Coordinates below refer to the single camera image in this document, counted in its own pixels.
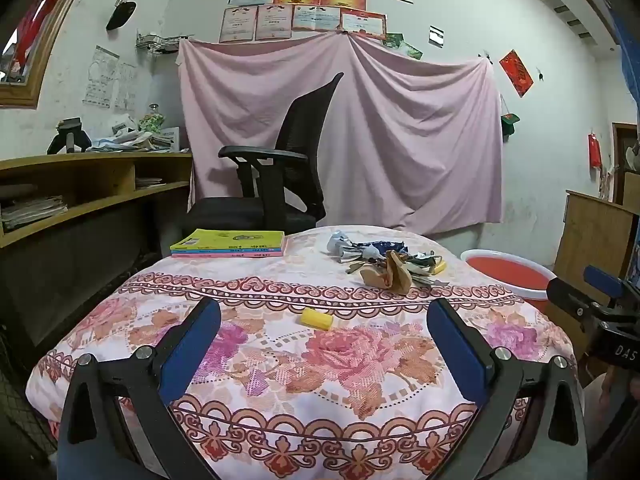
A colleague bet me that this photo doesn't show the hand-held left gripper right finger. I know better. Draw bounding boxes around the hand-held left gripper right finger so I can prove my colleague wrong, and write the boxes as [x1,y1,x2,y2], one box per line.
[426,298,587,480]

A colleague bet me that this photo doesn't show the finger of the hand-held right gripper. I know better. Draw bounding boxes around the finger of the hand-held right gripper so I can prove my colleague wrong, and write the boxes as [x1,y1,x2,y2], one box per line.
[546,277,618,321]
[584,265,623,297]

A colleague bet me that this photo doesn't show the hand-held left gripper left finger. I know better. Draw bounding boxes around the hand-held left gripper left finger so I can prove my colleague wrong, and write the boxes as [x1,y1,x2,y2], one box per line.
[58,298,222,480]

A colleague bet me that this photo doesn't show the red plastic basin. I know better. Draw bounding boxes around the red plastic basin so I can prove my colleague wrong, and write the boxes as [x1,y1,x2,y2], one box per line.
[460,249,557,313]

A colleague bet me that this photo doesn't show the olive green wrapper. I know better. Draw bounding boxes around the olive green wrapper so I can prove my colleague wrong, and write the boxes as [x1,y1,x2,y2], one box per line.
[405,252,441,286]

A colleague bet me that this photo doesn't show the dark blue wrapper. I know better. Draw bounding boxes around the dark blue wrapper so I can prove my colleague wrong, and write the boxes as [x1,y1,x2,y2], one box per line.
[357,241,406,261]

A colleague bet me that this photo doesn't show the white wrapper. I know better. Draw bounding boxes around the white wrapper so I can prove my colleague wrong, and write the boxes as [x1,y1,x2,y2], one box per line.
[327,231,371,263]

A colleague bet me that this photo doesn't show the wooden cabinet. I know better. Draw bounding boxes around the wooden cabinet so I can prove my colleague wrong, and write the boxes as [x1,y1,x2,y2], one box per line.
[554,172,640,306]

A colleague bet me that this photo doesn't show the thin blue book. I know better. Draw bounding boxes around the thin blue book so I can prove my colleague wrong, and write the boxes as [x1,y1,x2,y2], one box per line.
[172,246,285,254]

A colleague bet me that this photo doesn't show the yellow book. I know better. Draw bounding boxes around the yellow book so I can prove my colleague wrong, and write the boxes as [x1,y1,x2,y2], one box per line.
[170,229,286,252]

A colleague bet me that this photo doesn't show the stack of shelf papers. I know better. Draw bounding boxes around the stack of shelf papers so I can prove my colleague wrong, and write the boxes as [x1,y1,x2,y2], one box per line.
[0,195,68,231]

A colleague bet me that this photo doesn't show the pile of papers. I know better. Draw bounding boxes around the pile of papers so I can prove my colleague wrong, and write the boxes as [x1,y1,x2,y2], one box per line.
[86,126,191,154]

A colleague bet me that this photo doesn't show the wooden desk with shelves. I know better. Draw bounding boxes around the wooden desk with shelves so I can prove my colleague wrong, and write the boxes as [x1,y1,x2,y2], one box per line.
[0,150,196,361]

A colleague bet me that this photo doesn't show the blue cloth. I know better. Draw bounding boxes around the blue cloth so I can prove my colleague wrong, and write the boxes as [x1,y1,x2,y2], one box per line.
[602,0,640,126]

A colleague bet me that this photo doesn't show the pink hanging sheet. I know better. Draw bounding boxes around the pink hanging sheet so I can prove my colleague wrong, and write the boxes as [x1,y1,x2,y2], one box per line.
[177,32,503,236]

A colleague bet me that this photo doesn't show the glass candy jar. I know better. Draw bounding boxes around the glass candy jar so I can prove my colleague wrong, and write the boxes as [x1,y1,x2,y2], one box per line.
[139,104,166,133]

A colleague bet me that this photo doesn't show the black office chair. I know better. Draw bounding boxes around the black office chair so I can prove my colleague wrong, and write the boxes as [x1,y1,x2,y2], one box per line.
[184,72,345,235]

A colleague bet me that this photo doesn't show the black phone stand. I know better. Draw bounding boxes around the black phone stand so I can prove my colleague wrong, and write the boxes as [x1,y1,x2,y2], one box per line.
[47,117,91,156]

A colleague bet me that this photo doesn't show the black hanging pouch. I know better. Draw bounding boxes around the black hanging pouch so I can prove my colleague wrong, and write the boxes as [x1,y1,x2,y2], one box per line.
[106,0,137,31]

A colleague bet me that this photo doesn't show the red curtain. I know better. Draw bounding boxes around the red curtain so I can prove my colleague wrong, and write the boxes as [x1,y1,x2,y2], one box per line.
[10,0,81,81]

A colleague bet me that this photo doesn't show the red paper wall decoration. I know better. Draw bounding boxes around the red paper wall decoration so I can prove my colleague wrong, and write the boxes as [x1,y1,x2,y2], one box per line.
[499,49,534,98]

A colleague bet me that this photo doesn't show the small wall calendar sheet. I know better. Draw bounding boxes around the small wall calendar sheet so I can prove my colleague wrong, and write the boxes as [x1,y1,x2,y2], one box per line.
[114,62,138,111]

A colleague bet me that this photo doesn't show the large wall calendar sheet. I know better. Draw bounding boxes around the large wall calendar sheet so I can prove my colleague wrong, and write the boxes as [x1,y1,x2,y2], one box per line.
[82,46,121,108]

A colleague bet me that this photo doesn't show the wire wall rack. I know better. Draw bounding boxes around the wire wall rack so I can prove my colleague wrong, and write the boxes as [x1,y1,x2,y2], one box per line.
[136,32,193,56]

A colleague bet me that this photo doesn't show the green wall photos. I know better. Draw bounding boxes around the green wall photos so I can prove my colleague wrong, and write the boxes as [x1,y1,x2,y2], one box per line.
[385,32,423,61]

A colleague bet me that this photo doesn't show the wooden window frame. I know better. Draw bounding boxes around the wooden window frame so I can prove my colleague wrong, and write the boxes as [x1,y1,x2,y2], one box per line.
[0,0,101,110]

